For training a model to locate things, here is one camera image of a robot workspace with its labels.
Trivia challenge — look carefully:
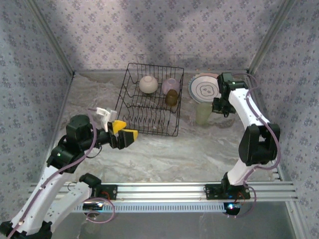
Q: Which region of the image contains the black wire dish rack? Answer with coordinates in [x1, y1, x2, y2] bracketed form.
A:
[115, 62, 185, 137]

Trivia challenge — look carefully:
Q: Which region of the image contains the pale green cup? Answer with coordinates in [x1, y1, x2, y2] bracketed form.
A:
[195, 103, 214, 126]

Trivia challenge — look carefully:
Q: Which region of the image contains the amber glass cup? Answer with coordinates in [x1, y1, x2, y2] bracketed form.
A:
[164, 90, 179, 107]

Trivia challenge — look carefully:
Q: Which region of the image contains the pink cup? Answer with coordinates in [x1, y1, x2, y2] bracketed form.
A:
[161, 78, 180, 95]

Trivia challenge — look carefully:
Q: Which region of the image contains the cream white bowl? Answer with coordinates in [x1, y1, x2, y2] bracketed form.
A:
[139, 76, 159, 94]

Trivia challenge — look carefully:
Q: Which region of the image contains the small circuit board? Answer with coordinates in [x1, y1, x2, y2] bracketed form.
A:
[83, 202, 104, 212]
[223, 202, 241, 217]

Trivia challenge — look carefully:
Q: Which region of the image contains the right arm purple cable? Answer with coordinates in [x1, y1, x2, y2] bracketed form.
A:
[228, 73, 282, 219]

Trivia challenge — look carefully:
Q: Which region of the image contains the white plate with orange rim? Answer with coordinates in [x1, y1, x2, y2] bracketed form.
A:
[188, 72, 222, 105]

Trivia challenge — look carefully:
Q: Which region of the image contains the slotted cable duct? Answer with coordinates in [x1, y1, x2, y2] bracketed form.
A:
[34, 202, 231, 214]

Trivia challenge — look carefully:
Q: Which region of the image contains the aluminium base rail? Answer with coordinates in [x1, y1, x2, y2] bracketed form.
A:
[26, 181, 299, 203]

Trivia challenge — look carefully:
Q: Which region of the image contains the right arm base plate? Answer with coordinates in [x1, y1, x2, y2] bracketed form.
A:
[205, 183, 251, 200]

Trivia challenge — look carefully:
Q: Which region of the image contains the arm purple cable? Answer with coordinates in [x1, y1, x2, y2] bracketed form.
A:
[6, 107, 116, 239]
[228, 73, 282, 219]

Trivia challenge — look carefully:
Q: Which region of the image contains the aluminium frame post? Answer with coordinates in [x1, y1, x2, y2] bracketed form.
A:
[246, 0, 299, 77]
[24, 0, 76, 77]

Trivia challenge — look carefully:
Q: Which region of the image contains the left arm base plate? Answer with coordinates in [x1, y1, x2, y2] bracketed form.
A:
[96, 184, 118, 201]

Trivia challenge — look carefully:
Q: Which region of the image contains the left gripper thin black cable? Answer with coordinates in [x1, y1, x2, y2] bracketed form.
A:
[87, 146, 103, 159]

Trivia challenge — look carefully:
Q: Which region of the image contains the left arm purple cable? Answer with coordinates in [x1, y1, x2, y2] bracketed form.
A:
[6, 107, 116, 239]

